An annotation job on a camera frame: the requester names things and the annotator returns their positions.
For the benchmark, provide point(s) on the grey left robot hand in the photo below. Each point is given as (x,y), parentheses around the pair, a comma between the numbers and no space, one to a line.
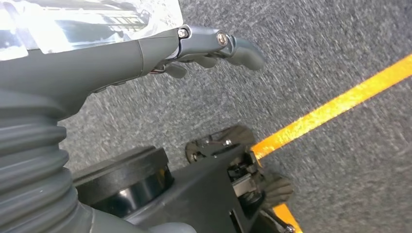
(96,67)

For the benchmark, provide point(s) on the orange yellow floor tape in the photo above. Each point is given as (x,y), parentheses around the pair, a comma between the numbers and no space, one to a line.
(338,106)

